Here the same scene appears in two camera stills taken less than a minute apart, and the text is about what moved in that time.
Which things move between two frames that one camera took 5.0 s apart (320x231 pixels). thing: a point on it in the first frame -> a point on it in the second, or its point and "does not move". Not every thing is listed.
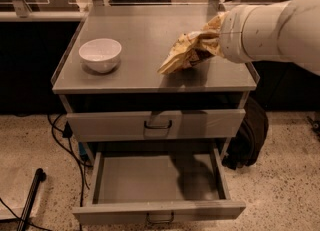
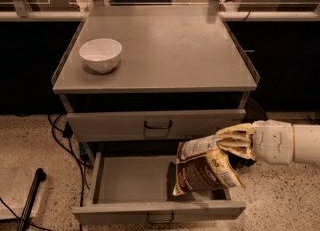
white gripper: [230, 35] -> [273, 140]
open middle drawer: [158, 186] does not move
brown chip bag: [193, 49] -> [202, 166]
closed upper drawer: [170, 125] does not move
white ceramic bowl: [100, 55] does not move
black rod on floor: [38, 178] does not move
